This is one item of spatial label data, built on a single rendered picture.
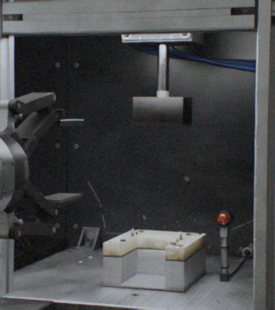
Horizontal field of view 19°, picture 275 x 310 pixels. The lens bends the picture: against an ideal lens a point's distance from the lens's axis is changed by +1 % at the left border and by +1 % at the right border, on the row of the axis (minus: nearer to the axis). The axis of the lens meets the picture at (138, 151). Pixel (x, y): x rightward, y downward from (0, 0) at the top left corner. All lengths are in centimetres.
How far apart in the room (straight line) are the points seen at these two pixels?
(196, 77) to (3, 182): 89
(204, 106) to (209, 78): 5
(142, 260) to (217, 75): 40
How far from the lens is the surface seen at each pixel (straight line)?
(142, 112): 131
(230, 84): 153
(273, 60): 109
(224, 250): 133
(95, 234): 162
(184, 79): 155
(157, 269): 134
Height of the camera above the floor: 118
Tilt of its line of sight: 3 degrees down
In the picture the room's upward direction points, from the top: straight up
